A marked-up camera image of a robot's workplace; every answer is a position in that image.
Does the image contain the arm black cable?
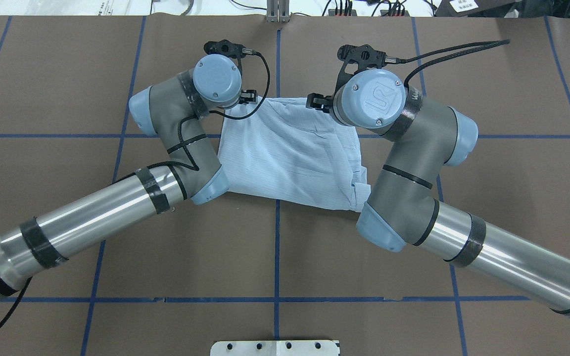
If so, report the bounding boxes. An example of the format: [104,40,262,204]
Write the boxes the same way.
[0,49,271,339]
[394,39,511,87]

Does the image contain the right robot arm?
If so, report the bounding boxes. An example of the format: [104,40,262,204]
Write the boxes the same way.
[307,68,570,318]

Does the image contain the aluminium frame post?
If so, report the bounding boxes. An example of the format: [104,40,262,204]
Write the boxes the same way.
[266,0,291,23]

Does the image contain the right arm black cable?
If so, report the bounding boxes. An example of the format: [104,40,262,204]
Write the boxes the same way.
[394,39,511,87]

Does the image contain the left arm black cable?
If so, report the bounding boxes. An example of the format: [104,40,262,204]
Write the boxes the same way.
[0,49,271,339]

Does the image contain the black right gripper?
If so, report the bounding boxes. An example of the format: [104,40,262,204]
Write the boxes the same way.
[306,93,334,113]

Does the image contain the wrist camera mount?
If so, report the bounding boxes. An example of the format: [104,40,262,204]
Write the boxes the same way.
[203,39,258,60]
[334,44,400,92]

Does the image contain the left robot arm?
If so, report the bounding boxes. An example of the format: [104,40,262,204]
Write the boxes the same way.
[0,54,242,300]

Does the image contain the white camera stand base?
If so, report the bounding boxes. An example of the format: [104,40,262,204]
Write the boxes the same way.
[210,340,341,356]

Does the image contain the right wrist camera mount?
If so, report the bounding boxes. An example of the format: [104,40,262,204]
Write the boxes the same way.
[334,44,400,92]

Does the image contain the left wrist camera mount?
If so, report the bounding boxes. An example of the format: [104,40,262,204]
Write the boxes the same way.
[203,39,258,60]

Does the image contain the light blue button-up shirt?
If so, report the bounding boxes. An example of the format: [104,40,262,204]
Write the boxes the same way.
[219,98,371,212]

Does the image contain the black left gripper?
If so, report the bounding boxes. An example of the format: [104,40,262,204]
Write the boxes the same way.
[238,89,257,104]

